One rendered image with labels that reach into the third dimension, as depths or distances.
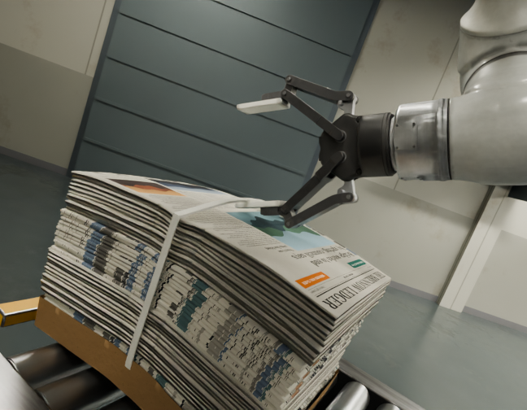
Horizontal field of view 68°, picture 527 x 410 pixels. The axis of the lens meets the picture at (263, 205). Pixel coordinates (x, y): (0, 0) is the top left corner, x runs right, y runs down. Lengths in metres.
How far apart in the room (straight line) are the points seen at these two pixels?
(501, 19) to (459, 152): 0.17
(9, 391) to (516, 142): 0.58
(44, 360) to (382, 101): 4.36
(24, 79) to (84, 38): 0.76
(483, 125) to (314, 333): 0.25
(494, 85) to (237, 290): 0.33
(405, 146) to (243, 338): 0.26
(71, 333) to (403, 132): 0.47
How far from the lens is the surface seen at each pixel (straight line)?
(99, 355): 0.55
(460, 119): 0.44
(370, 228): 4.76
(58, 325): 0.60
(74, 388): 0.56
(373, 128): 0.46
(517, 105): 0.44
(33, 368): 0.59
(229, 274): 0.41
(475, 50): 0.55
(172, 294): 0.46
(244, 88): 4.37
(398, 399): 0.82
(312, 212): 0.50
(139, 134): 4.49
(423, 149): 0.44
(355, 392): 0.76
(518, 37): 0.54
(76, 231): 0.57
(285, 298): 0.39
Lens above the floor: 1.15
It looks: 9 degrees down
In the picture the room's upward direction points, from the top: 21 degrees clockwise
